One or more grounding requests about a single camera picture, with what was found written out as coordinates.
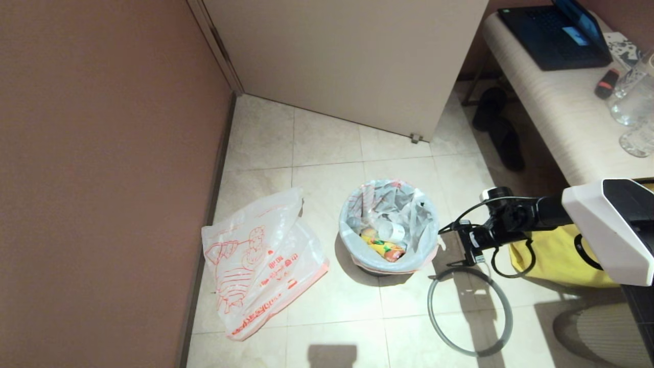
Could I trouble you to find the beige door frame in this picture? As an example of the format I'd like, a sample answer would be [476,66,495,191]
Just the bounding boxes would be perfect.
[186,0,245,97]

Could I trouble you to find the beige striped stool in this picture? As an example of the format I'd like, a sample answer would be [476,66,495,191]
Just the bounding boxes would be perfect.
[553,303,645,368]

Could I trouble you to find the clear ribbed glass bottle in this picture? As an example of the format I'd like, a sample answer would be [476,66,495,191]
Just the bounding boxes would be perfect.
[612,51,654,100]

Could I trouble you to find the beige door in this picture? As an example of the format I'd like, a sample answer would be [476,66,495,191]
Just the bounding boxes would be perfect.
[203,0,490,143]

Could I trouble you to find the clear plastic water bottle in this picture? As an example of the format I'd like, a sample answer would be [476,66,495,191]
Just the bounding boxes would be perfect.
[358,212,407,244]

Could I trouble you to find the black round trash bin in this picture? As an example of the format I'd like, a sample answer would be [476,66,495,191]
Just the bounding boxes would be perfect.
[352,256,425,275]

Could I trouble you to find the clear glass cup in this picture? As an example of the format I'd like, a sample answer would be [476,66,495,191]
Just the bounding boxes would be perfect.
[606,82,654,128]
[618,119,654,158]

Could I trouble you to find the black slipper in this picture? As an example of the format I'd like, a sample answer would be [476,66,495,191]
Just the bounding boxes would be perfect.
[488,119,526,172]
[471,87,509,132]

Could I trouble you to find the spare white plastic bag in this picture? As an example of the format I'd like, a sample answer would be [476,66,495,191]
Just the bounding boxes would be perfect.
[338,178,446,273]

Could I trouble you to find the black orange handheld device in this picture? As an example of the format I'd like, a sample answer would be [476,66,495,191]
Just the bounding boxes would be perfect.
[594,69,620,101]

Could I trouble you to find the white black patterned card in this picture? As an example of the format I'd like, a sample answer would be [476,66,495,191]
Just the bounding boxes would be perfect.
[603,33,642,70]

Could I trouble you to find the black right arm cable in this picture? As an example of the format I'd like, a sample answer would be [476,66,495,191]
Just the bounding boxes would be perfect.
[438,196,537,279]

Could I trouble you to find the white red-printed plastic bag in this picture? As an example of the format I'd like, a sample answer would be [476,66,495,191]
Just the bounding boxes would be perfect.
[202,187,330,342]

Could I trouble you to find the dark blue laptop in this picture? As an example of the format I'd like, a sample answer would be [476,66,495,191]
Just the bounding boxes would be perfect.
[497,0,613,72]

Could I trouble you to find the cream striped bench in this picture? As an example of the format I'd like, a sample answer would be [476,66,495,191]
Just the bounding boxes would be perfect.
[462,11,654,187]

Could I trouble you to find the yellow bag with black handle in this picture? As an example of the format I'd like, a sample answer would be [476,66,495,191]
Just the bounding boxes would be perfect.
[509,177,654,289]

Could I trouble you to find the grey plastic bin ring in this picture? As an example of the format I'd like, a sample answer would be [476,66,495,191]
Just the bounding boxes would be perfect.
[427,266,513,357]

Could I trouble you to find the orange yellow snack wrapper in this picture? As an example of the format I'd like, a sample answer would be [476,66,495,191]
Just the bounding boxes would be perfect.
[360,228,408,263]

